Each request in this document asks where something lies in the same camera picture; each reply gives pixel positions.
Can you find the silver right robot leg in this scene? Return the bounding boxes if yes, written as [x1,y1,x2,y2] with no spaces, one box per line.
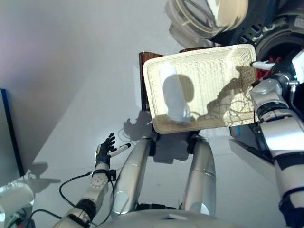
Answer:
[181,136,217,216]

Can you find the black floor cable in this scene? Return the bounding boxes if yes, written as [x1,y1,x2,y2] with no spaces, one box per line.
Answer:
[28,209,63,228]

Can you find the brown wooden stool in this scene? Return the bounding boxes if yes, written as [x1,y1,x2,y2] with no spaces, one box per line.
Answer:
[138,48,205,113]

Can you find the grey front-load washing machine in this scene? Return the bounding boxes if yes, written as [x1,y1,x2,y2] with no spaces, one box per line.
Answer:
[229,0,304,162]

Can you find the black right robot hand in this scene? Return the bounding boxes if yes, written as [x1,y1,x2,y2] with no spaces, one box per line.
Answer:
[251,48,304,82]

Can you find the white garment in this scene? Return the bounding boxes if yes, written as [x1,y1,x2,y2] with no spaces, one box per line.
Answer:
[158,64,192,124]

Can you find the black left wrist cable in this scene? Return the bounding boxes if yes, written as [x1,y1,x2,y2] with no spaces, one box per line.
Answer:
[59,172,117,226]

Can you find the grey robot torso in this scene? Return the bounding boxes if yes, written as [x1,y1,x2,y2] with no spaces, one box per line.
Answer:
[95,206,243,228]

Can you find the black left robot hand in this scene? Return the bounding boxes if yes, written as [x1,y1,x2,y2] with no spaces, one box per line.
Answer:
[95,133,132,170]

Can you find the red garment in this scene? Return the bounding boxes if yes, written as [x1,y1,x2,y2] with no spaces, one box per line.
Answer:
[255,56,284,80]

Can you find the white wicker basket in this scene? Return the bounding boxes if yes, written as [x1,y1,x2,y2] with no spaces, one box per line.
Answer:
[143,44,258,135]

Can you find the round glass washer door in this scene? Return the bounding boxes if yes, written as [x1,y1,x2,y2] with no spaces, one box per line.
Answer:
[165,0,277,48]

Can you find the dark flat panel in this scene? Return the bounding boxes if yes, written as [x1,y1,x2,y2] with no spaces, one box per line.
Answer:
[0,87,26,189]

